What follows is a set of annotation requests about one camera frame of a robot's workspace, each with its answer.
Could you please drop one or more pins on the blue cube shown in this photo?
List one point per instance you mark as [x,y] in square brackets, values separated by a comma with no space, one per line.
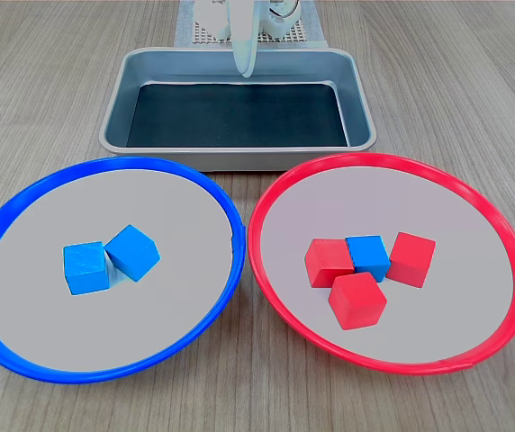
[133,254]
[85,270]
[369,254]

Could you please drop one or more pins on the black tray mat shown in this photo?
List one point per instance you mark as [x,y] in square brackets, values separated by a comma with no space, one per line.
[239,117]

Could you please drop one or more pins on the steel tray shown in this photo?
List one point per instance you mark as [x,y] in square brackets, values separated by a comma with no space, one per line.
[118,130]

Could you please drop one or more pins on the red cube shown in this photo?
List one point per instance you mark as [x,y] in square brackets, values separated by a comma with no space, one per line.
[327,263]
[411,261]
[357,303]

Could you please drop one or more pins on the blue-rimmed white plate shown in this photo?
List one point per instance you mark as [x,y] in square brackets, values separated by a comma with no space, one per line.
[149,315]

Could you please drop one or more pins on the red-rimmed white plate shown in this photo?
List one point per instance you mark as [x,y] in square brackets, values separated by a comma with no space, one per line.
[464,292]

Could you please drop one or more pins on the pale perforated base plate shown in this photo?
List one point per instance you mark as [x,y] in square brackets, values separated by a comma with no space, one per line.
[284,39]

